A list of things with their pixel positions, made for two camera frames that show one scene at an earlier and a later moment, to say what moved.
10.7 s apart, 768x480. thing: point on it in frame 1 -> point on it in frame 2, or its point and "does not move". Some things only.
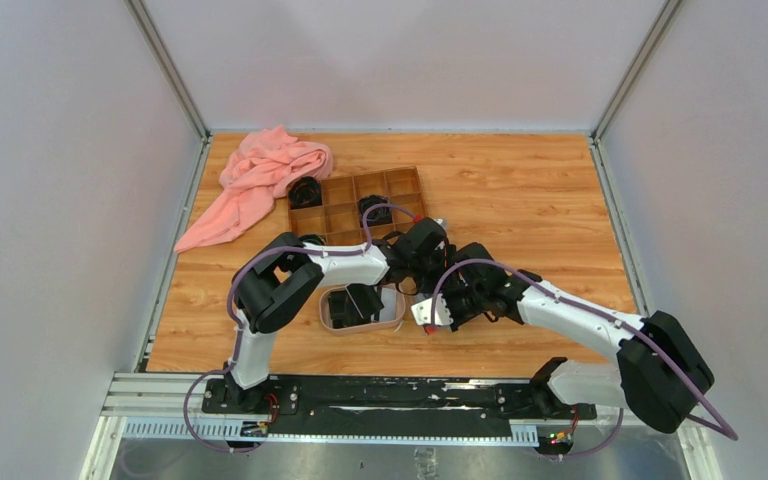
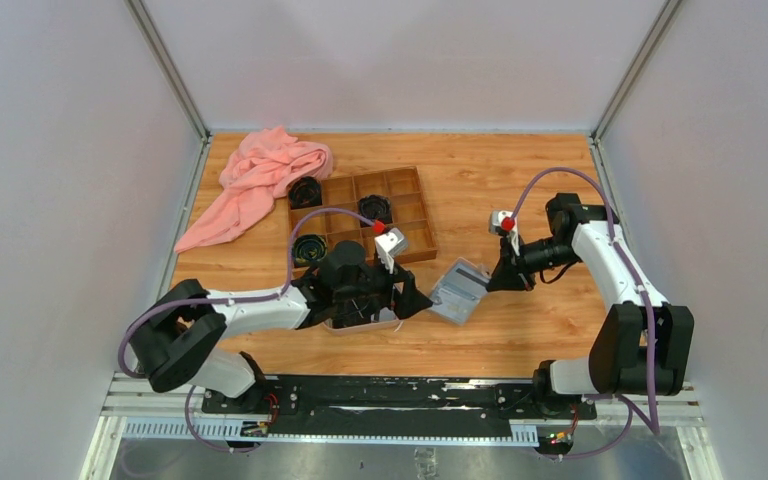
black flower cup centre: (378, 215) does not move
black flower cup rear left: (304, 191) does not move
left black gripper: (443, 260) -> (405, 303)
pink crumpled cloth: (261, 169) does not move
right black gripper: (447, 295) -> (508, 274)
